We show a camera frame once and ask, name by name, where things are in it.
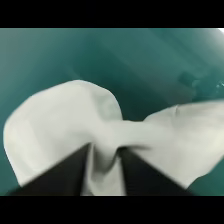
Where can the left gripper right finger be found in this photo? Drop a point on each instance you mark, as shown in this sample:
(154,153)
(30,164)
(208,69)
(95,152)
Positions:
(150,180)

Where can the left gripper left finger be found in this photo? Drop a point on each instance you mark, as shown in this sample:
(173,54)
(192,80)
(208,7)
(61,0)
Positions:
(60,178)

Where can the white shirt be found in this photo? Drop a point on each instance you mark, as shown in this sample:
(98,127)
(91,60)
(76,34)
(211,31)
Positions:
(56,126)

